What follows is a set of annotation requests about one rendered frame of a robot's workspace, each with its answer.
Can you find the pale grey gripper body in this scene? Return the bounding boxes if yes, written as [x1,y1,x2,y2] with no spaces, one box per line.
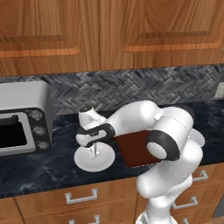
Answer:
[87,142,100,160]

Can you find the white round plate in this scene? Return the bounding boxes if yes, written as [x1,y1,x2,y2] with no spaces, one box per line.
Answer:
[73,142,116,173]

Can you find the brown rectangular tray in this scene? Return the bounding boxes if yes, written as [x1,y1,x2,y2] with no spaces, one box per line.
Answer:
[114,129,163,169]

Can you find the grey toaster oven knob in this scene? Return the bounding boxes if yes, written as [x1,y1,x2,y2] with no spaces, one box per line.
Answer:
[29,109,43,122]
[32,124,46,137]
[37,140,50,151]

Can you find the wooden drawer front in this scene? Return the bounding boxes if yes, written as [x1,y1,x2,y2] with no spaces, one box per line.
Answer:
[14,176,139,214]
[171,202,218,224]
[186,162,224,191]
[171,178,224,212]
[22,199,138,224]

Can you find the silver toaster oven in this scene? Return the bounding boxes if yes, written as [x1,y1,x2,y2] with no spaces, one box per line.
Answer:
[0,80,54,157]

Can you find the wooden base cupboard door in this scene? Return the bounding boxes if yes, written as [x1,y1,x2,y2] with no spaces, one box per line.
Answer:
[0,197,24,224]

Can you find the black toaster oven door handle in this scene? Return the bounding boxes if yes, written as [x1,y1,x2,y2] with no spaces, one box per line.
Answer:
[0,115,19,127]

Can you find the wooden wall cupboard door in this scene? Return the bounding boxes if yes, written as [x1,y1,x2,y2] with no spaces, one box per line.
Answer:
[99,0,224,71]
[0,0,101,78]

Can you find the white wall socket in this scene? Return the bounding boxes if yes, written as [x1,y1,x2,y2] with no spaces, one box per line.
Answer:
[214,82,224,100]

